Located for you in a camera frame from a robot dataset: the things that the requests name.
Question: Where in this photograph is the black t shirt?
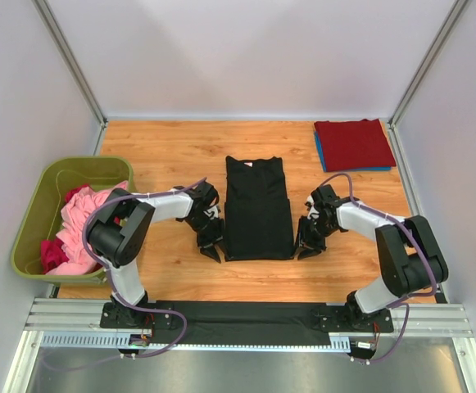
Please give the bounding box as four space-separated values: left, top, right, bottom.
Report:
224 156 294 261

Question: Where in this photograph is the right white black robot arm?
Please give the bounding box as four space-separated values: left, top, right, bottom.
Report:
294 184 449 329

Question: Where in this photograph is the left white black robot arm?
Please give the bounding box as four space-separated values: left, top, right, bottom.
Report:
81 179 224 329

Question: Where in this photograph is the folded blue shirt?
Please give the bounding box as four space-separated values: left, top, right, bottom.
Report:
313 131 393 173

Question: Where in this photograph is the folded dark red shirt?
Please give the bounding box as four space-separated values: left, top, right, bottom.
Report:
314 119 396 172

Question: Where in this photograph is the magenta shirt in bin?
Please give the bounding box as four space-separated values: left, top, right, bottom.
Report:
40 184 113 276

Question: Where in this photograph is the olive green plastic bin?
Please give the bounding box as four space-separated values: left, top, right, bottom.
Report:
11 156 135 286

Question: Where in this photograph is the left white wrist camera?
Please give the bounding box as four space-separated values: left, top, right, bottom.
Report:
204 205 220 220

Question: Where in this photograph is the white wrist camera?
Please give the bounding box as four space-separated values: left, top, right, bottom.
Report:
305 196 320 220
204 205 220 220

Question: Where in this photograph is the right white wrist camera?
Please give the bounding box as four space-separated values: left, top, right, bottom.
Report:
305 196 320 220

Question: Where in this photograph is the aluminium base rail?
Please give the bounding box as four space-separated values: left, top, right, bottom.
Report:
25 299 473 353

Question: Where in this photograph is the right aluminium corner post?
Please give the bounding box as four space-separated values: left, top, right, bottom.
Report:
388 0 470 128

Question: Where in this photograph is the aluminium corner post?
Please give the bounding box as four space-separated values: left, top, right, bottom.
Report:
32 0 107 126
388 0 470 128

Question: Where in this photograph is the left aluminium corner post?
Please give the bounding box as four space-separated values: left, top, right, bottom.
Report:
32 0 107 126

